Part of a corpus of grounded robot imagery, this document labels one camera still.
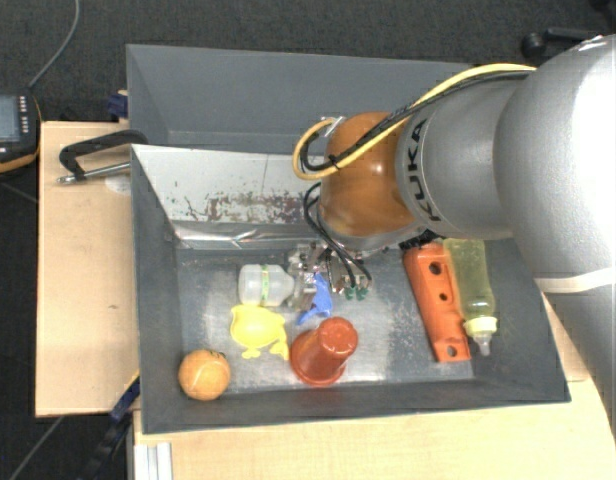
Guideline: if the blue plastic toy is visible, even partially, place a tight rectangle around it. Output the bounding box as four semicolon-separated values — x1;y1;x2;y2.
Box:
295;272;334;327

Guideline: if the small clear plastic bottle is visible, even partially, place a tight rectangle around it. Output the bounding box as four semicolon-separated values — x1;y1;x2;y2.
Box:
237;263;296;308

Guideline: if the yellow toy duck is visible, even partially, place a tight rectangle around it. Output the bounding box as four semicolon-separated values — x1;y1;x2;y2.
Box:
229;303;291;362

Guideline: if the red-brown plastic cup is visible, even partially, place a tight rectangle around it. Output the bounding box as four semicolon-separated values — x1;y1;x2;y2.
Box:
288;316;360;388

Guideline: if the orange flat block with holes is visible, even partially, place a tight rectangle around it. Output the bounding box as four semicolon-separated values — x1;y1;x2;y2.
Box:
402;244;473;365

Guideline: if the orange ball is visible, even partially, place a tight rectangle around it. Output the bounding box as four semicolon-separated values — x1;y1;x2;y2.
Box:
177;348;233;402

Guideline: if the yellow-green baby bottle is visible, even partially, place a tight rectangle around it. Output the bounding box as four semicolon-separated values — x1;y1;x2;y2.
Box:
442;237;500;358

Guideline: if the grey metal bin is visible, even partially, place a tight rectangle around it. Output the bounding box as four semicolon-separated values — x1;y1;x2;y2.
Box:
125;43;572;435

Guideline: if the pale cardboard board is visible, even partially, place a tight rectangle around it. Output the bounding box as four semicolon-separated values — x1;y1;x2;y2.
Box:
34;120;141;418

